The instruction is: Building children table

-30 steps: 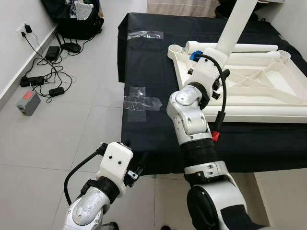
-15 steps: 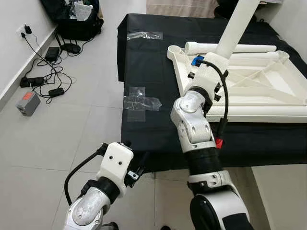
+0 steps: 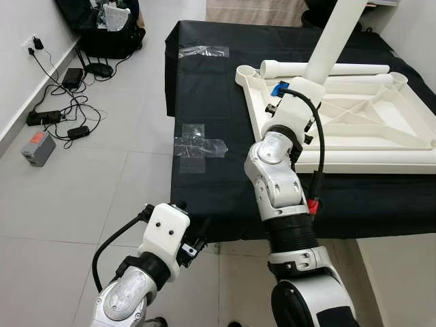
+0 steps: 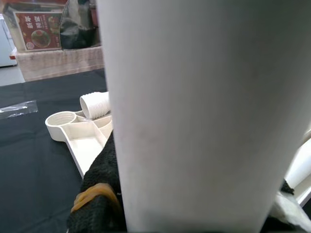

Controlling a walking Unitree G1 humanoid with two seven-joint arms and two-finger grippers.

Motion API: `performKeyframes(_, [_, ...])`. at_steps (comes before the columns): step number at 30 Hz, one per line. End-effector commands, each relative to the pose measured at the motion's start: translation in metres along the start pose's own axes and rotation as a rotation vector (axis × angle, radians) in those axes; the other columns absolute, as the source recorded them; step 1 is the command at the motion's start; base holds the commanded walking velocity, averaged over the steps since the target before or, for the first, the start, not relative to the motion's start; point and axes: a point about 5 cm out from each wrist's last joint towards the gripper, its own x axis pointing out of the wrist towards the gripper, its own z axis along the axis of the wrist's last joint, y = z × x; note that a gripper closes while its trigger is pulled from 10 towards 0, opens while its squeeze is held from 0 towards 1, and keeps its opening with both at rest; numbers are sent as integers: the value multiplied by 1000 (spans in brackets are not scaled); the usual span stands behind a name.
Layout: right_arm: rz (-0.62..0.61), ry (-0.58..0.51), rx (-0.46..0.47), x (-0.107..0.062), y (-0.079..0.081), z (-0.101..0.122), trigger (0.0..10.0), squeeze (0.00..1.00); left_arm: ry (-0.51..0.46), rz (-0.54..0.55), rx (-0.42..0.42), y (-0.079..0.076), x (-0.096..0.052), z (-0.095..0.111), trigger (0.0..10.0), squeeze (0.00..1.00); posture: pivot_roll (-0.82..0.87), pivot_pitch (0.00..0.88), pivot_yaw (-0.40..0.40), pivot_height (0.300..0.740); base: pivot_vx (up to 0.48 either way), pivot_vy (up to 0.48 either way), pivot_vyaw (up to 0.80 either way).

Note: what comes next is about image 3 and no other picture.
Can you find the white plastic children table top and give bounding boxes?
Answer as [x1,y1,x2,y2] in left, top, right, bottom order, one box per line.
[235,63,436,176]

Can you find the black round bowl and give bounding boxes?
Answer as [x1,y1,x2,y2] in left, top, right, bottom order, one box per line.
[302,0,403,31]

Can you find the small black power adapter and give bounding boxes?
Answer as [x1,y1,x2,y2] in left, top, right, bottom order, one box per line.
[67,125,91,140]

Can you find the clear tape strip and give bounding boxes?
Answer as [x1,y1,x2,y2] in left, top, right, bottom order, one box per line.
[177,45,230,60]

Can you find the beige cloth covered bench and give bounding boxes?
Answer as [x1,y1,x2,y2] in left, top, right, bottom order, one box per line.
[206,0,311,28]

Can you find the grey box with red label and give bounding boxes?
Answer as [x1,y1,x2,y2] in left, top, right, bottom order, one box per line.
[20,131,57,168]

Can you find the black router with antennas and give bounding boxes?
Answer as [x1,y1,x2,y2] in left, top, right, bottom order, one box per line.
[75,37,115,78]

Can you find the black power strip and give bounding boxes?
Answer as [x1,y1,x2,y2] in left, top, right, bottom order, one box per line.
[26,109,62,127]

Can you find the black power brick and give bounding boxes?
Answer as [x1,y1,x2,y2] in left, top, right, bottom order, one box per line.
[61,68,84,91]

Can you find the black open suitcase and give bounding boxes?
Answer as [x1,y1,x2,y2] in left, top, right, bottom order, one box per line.
[54,0,146,60]

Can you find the clear plastic bag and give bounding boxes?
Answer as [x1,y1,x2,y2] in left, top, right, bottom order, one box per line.
[95,0,131,31]

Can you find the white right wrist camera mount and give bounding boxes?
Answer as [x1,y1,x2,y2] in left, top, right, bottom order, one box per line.
[268,77,328,140]

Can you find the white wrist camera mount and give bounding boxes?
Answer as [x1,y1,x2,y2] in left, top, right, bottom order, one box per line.
[268,77,328,140]
[141,202,191,281]

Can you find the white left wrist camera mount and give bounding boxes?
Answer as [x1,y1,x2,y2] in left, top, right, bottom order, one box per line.
[141,202,191,281]

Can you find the black wall plug charger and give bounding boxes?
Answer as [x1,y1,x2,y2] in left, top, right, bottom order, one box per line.
[27,37,45,57]

